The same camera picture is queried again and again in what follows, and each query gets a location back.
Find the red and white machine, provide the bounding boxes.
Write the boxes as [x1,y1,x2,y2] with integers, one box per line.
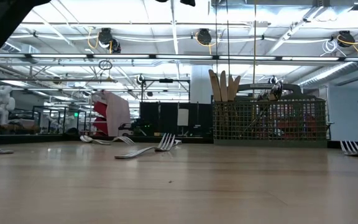
[91,90,132,137]

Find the black partition panel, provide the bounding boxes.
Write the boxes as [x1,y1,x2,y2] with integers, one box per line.
[139,101,214,138]

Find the black frame enclosure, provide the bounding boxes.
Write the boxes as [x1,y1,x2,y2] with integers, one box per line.
[32,105,88,135]

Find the white rectangular panel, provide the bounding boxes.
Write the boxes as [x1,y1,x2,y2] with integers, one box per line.
[177,108,190,127]

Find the grey plastic cutlery basket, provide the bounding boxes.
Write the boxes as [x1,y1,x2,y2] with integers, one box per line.
[212,83,328,148]

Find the white robot figure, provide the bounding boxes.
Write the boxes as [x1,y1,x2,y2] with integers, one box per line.
[0,85,17,125]

